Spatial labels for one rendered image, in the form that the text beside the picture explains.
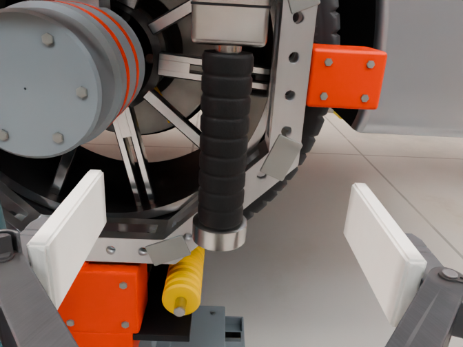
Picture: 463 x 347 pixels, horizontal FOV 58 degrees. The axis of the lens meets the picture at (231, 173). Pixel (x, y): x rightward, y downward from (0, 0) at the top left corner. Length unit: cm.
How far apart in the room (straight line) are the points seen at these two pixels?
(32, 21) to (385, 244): 32
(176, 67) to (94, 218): 44
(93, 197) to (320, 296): 139
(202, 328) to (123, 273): 45
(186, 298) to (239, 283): 91
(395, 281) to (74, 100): 30
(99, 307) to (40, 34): 41
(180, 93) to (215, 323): 56
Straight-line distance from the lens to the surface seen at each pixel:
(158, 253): 60
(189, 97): 78
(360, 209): 20
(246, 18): 28
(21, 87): 40
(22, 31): 39
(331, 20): 60
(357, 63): 53
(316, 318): 146
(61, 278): 17
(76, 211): 18
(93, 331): 70
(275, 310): 146
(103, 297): 65
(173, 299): 66
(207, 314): 108
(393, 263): 17
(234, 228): 33
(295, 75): 52
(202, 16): 28
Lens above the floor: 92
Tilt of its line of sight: 22 degrees down
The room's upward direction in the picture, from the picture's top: 3 degrees clockwise
